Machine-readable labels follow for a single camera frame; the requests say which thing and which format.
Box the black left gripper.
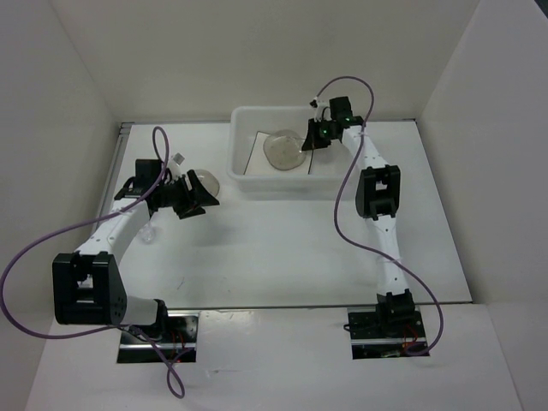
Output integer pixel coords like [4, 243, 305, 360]
[154, 170, 219, 219]

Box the smoky grey glass bowl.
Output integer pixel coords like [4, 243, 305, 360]
[188, 169, 220, 199]

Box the smoky grey glass plate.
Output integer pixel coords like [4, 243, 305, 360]
[263, 129, 307, 171]

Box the clear glass cup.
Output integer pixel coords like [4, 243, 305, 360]
[137, 221, 162, 245]

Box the square white black-rimmed plate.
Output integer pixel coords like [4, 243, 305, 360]
[244, 132, 314, 176]

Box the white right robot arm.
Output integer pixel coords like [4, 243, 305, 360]
[301, 97, 415, 337]

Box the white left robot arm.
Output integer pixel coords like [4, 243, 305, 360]
[52, 159, 220, 343]

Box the translucent white plastic bin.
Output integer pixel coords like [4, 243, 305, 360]
[227, 106, 353, 200]

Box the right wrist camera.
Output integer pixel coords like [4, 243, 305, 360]
[310, 97, 330, 122]

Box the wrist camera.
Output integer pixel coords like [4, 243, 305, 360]
[168, 152, 185, 169]
[310, 97, 330, 122]

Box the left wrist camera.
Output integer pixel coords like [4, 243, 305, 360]
[168, 152, 185, 169]

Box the aluminium table edge rail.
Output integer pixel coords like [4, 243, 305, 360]
[97, 122, 134, 217]

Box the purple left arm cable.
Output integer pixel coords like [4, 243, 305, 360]
[0, 126, 186, 397]

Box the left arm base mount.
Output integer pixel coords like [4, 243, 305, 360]
[116, 310, 200, 364]

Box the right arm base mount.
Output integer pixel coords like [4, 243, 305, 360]
[342, 307, 428, 360]

